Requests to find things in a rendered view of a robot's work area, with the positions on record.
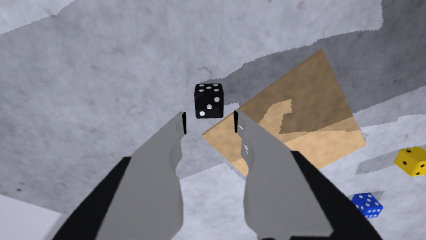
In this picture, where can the black die with white pips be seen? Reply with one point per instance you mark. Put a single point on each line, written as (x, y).
(209, 101)

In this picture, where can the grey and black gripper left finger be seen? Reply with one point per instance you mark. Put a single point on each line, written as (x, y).
(140, 198)

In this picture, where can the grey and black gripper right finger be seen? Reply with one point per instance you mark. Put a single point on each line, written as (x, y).
(287, 198)

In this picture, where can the yellow die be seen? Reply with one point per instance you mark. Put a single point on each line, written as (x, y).
(412, 161)

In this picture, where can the tan flat mat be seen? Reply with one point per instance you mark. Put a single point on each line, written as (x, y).
(305, 109)

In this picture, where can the blue die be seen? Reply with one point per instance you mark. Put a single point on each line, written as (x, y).
(367, 204)

